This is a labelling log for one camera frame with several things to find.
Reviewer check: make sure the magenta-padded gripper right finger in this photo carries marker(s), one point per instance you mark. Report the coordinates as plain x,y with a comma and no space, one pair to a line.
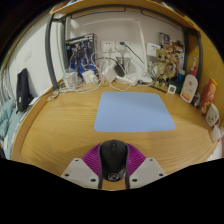
148,170

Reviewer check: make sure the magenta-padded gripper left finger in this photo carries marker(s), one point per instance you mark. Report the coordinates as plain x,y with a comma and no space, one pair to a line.
78,170

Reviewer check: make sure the black computer mouse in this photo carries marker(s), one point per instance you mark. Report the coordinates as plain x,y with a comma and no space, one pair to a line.
113,160

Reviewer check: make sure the blue mouse pad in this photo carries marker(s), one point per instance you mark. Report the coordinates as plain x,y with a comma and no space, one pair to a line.
133,111

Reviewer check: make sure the small white plastic container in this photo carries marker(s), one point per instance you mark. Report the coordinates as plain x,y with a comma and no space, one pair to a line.
215,133

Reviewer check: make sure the teal bedding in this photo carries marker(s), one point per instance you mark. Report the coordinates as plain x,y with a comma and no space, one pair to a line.
8,123

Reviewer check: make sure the small white desk clock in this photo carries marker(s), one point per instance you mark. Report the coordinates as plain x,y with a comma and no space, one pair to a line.
171,89

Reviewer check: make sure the white mug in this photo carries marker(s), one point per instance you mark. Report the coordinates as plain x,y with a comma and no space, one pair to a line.
212,115

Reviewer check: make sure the white lotion bottle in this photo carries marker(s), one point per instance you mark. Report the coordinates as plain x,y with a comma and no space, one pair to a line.
189,88

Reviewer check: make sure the small white power adapter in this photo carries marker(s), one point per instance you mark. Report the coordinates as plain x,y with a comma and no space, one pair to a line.
89,77

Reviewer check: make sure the red snack can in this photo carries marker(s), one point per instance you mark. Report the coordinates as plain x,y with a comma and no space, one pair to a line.
208,96

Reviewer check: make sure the large white power adapter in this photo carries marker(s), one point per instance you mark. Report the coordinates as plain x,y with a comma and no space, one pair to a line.
109,73

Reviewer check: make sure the brown tree figure toy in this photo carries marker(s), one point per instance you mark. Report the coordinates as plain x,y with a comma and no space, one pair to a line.
162,68

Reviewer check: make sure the black power adapter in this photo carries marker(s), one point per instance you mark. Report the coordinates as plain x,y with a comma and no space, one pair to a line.
120,70

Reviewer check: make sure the clear glass cup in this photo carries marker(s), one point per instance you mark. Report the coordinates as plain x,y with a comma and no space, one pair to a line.
123,61

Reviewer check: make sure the robot model kit box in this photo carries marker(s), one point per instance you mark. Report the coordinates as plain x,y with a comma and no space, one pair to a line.
80,53

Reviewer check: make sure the white desk lamp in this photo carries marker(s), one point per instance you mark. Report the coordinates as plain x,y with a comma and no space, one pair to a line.
142,50

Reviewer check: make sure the colourful printed box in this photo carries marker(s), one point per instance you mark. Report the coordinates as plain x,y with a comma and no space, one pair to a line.
173,41

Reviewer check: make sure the white wall box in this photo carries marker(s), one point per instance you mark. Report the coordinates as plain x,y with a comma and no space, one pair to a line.
152,49

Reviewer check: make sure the white wall socket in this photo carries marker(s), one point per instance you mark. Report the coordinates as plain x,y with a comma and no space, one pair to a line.
107,46
128,49

